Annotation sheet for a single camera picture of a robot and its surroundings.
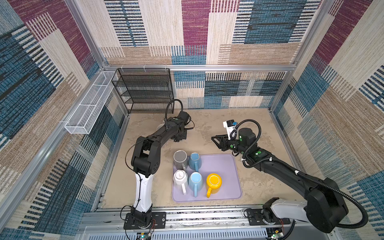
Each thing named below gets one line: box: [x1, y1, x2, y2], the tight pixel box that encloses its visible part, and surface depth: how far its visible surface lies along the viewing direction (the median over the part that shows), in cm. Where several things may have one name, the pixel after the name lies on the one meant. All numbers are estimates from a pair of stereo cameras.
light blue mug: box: [188, 171, 204, 198], surface depth 78 cm
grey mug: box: [173, 150, 188, 171], surface depth 85 cm
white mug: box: [173, 169, 188, 195], surface depth 79 cm
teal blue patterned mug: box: [188, 152, 202, 172], surface depth 86 cm
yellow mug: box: [206, 173, 223, 198], surface depth 78 cm
